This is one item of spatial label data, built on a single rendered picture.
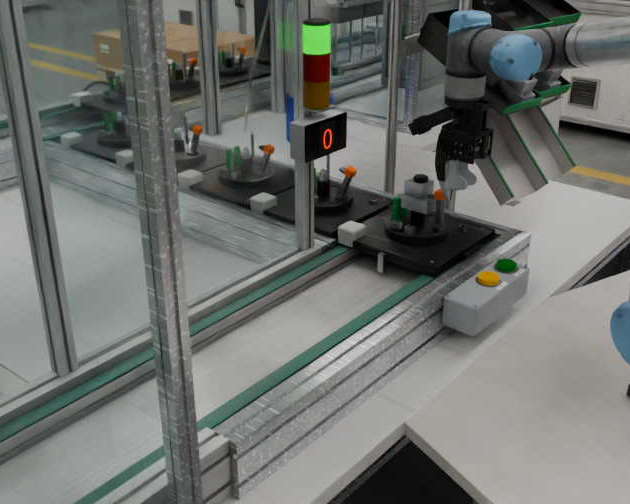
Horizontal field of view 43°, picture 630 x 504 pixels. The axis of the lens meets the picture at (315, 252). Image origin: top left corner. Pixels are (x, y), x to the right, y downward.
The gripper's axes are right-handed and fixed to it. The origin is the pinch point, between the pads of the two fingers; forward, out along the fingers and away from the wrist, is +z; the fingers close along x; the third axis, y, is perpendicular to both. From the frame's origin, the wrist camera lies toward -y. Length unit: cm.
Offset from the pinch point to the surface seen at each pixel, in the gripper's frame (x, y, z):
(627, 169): 343, -71, 108
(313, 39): -21.3, -16.9, -31.4
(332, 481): -61, 20, 21
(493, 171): 20.6, -0.4, 1.3
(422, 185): -2.0, -4.5, -1.2
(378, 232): -5.5, -12.4, 10.3
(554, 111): 178, -54, 32
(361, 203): 5.0, -24.7, 10.3
